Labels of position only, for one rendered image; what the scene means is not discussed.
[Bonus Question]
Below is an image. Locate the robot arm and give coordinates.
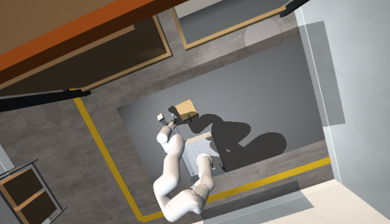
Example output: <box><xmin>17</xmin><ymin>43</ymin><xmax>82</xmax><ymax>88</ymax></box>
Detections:
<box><xmin>154</xmin><ymin>113</ymin><xmax>215</xmax><ymax>222</ymax></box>

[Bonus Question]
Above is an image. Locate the tan square mat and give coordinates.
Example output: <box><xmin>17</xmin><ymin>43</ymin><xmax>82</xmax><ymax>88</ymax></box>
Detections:
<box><xmin>175</xmin><ymin>99</ymin><xmax>198</xmax><ymax>121</ymax></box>

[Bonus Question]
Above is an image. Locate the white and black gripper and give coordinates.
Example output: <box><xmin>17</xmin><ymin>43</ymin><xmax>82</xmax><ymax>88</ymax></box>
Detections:
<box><xmin>167</xmin><ymin>120</ymin><xmax>177</xmax><ymax>131</ymax></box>

